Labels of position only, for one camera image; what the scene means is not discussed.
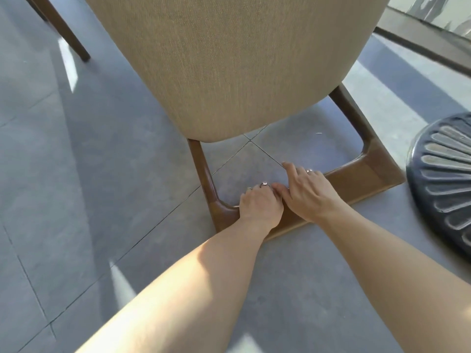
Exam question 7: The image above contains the person's left hand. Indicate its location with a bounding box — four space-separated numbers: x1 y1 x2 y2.
239 182 285 231

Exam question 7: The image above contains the black ribbed umbrella base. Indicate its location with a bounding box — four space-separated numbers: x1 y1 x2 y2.
406 112 471 258

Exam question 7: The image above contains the person's right forearm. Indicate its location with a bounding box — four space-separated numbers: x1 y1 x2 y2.
313 201 471 353

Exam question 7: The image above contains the dark wooden furniture leg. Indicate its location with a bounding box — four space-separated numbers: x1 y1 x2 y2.
22 0 91 63

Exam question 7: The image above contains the beige upholstered wooden chair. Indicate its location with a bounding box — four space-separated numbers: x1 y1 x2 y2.
82 0 406 242

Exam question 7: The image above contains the person's right hand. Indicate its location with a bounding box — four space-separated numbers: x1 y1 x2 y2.
272 162 346 222

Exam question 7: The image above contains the person's left forearm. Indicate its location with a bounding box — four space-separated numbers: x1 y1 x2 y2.
75 217 276 353

